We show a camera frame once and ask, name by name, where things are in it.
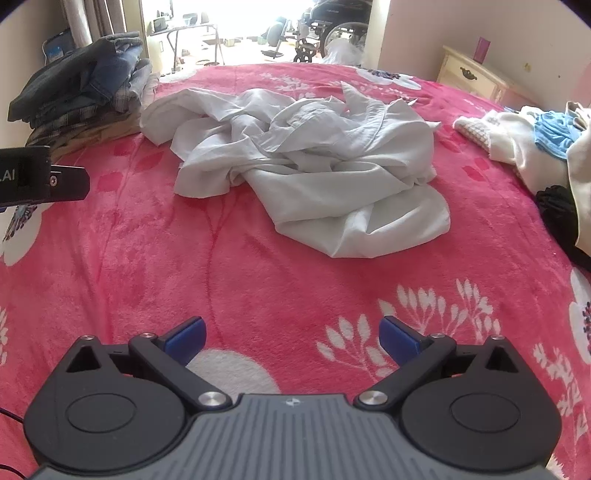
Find black wheelchair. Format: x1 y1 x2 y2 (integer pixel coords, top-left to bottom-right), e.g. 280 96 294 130
295 0 373 64

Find pink floral blanket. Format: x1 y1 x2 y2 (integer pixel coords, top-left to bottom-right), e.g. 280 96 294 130
0 62 591 480

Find dark grey folded jeans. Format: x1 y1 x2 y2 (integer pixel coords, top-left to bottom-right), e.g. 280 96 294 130
8 31 144 123

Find cream garment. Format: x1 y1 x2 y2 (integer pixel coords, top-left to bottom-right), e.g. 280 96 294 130
488 100 591 259

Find cream nightstand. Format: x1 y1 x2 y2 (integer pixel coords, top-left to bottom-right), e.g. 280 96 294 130
436 45 539 105

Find folding table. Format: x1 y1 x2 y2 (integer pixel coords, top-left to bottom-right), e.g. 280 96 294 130
148 21 228 71

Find blue folded jeans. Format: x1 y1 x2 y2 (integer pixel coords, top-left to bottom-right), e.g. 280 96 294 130
90 46 145 112

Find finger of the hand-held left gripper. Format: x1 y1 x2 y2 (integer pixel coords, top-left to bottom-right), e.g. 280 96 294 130
49 166 92 201

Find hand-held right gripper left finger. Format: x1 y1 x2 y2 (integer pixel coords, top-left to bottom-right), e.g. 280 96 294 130
64 316 232 412

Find black cloth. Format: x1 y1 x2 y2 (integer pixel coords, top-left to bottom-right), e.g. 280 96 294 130
534 185 591 274

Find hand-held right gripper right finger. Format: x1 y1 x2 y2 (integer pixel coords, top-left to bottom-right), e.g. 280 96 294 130
353 315 522 412

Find beige curtain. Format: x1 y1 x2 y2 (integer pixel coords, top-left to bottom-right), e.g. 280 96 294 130
62 0 129 48

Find light blue cloth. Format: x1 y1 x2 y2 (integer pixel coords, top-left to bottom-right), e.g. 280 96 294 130
533 111 585 160

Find white button shirt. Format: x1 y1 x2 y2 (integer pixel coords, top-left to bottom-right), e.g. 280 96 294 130
140 80 452 259

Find white plastic bag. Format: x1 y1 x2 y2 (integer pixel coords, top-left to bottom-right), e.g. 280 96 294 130
322 37 366 66

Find white waffle towel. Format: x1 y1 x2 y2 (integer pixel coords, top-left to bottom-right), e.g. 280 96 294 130
453 111 509 149

